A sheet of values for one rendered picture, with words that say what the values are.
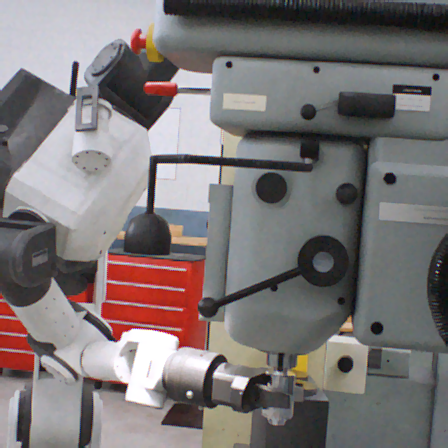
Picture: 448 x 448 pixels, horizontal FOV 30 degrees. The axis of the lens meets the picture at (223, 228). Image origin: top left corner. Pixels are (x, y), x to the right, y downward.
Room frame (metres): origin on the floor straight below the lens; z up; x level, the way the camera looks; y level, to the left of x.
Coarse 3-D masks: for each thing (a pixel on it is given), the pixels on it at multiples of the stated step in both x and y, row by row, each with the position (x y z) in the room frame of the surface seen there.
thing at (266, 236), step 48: (240, 144) 1.22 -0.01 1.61; (288, 144) 1.18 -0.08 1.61; (336, 144) 1.18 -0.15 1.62; (240, 192) 1.21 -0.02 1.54; (288, 192) 1.18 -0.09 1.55; (240, 240) 1.20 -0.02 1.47; (288, 240) 1.18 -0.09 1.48; (240, 288) 1.20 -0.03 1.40; (288, 288) 1.18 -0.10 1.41; (336, 288) 1.17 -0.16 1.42; (240, 336) 1.22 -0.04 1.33; (288, 336) 1.20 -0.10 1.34
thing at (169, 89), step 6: (150, 84) 1.40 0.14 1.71; (156, 84) 1.40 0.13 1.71; (162, 84) 1.39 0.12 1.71; (168, 84) 1.39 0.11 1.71; (174, 84) 1.39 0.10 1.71; (150, 90) 1.40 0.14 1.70; (156, 90) 1.40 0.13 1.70; (162, 90) 1.39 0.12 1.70; (168, 90) 1.39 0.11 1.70; (174, 90) 1.39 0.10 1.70; (180, 90) 1.39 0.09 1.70; (186, 90) 1.39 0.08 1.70; (192, 90) 1.39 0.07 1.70; (198, 90) 1.39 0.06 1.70; (204, 90) 1.39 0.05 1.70; (210, 90) 1.39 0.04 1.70; (168, 96) 1.40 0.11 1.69; (174, 96) 1.40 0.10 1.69
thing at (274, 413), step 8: (272, 384) 1.26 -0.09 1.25; (280, 384) 1.25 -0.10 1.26; (288, 384) 1.26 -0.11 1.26; (288, 392) 1.26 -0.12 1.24; (264, 408) 1.27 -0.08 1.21; (272, 408) 1.26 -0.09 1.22; (280, 408) 1.25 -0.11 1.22; (288, 408) 1.26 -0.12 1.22; (272, 416) 1.26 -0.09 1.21; (280, 416) 1.25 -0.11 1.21; (288, 416) 1.26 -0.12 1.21
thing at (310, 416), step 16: (304, 384) 1.65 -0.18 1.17; (304, 400) 1.59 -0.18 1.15; (320, 400) 1.59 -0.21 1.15; (256, 416) 1.72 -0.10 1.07; (304, 416) 1.59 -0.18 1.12; (320, 416) 1.59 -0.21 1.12; (256, 432) 1.70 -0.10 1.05; (272, 432) 1.58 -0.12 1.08; (288, 432) 1.59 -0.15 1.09; (304, 432) 1.59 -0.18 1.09; (320, 432) 1.59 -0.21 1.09
